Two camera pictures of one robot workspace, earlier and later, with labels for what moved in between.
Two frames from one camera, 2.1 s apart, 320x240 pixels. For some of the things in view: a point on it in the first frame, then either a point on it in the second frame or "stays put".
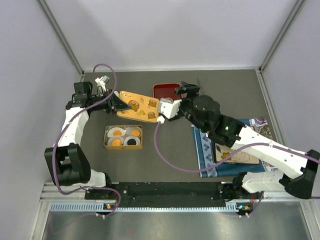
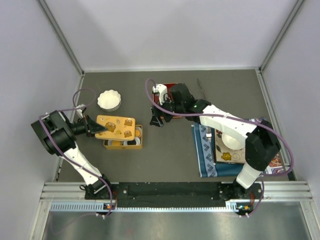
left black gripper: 115,104 to 92,127
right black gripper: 187,88 to 156,120
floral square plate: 222,150 stays put
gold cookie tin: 106,146 stays put
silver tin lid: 143,108 to 120,128
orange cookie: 135,133 stays put
